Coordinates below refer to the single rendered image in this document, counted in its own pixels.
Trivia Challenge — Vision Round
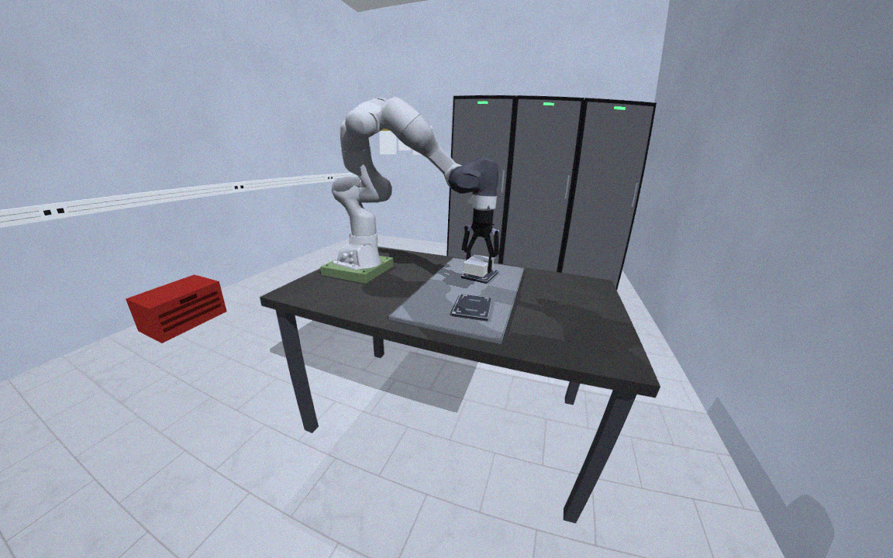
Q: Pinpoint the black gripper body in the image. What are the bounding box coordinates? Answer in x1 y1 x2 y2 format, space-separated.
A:
471 208 494 237

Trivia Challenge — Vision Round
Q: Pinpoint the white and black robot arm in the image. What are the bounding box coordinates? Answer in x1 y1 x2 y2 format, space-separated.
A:
332 97 498 270

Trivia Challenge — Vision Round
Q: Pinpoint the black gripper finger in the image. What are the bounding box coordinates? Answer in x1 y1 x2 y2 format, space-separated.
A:
461 226 479 260
482 228 500 273

